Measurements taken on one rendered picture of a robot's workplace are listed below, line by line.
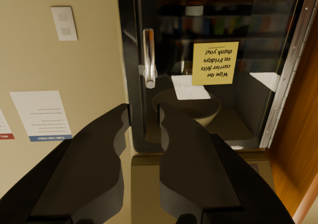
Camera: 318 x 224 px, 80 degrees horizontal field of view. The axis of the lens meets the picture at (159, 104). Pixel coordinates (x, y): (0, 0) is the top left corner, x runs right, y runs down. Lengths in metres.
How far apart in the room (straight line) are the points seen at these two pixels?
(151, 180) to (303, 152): 0.33
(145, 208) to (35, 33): 0.72
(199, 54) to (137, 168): 0.28
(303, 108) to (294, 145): 0.09
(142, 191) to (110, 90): 0.52
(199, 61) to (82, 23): 0.56
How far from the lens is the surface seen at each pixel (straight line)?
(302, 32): 0.42
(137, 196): 0.46
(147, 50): 0.28
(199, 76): 0.36
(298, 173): 0.54
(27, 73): 0.96
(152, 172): 0.45
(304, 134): 0.51
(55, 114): 1.01
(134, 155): 0.47
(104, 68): 0.83
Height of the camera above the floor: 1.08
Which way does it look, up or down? 29 degrees up
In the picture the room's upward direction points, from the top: 179 degrees clockwise
